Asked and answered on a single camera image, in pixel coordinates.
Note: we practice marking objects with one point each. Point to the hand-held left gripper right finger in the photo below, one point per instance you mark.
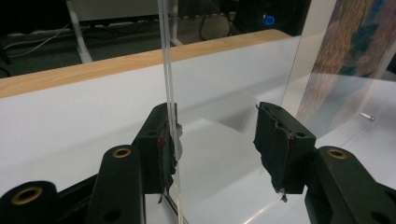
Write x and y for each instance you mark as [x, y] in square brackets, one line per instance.
[286, 149]

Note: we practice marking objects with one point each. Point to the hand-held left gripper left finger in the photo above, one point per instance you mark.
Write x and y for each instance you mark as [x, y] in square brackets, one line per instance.
[154, 149]

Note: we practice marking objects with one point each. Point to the black device with blue light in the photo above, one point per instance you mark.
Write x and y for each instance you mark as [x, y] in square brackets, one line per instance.
[269, 20]

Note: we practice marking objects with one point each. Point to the metal frame standoff pin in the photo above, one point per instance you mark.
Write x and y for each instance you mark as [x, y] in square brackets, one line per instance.
[367, 116]

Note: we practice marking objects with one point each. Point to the white metal desk frame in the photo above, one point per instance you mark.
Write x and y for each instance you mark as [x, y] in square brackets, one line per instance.
[79, 34]

